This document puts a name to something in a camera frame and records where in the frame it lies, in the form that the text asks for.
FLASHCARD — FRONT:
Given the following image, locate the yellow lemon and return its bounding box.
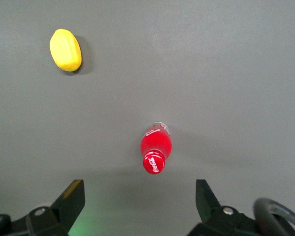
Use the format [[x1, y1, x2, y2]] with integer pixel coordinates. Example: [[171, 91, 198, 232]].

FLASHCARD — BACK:
[[49, 28, 83, 73]]

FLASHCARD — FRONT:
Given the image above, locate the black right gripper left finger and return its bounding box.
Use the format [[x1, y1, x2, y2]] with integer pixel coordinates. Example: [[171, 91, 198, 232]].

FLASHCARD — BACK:
[[27, 179, 86, 236]]

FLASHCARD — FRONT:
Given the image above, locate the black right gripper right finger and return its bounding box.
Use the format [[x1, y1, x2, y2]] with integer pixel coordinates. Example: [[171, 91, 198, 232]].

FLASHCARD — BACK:
[[186, 179, 259, 236]]

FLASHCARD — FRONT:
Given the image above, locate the red coke bottle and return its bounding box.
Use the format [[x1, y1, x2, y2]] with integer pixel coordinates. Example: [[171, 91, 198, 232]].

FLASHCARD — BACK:
[[140, 121, 174, 175]]

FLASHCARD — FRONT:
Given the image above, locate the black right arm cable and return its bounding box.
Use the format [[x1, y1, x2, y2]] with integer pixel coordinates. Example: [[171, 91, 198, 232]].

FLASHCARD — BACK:
[[253, 197, 295, 236]]

